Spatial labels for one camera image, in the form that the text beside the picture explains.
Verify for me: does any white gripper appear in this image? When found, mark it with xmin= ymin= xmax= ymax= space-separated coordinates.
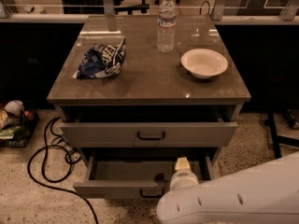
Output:
xmin=170 ymin=157 xmax=199 ymax=190

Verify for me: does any pile of toy items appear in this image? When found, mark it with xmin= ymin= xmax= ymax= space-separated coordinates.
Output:
xmin=0 ymin=100 xmax=39 ymax=147

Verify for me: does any grey drawer cabinet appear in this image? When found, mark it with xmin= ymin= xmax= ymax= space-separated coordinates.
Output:
xmin=46 ymin=14 xmax=252 ymax=200

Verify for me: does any blue crumpled chip bag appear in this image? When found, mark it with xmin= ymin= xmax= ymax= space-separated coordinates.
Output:
xmin=73 ymin=38 xmax=126 ymax=79

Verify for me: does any white bowl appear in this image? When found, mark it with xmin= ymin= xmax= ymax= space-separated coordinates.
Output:
xmin=181 ymin=49 xmax=228 ymax=79

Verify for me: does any black stand leg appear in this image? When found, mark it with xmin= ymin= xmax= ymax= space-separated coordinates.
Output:
xmin=264 ymin=113 xmax=299 ymax=159

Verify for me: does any grey top drawer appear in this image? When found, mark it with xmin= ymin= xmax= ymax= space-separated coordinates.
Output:
xmin=61 ymin=105 xmax=237 ymax=148

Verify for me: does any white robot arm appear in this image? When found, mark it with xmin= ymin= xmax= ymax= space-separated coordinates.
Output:
xmin=156 ymin=152 xmax=299 ymax=224

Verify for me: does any black floor cable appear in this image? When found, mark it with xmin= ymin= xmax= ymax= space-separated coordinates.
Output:
xmin=26 ymin=117 xmax=99 ymax=224

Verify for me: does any grey drawer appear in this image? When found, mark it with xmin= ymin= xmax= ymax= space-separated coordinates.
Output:
xmin=61 ymin=105 xmax=237 ymax=148
xmin=73 ymin=147 xmax=212 ymax=199

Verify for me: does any clear plastic water bottle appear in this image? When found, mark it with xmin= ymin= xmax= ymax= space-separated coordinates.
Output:
xmin=157 ymin=0 xmax=176 ymax=52

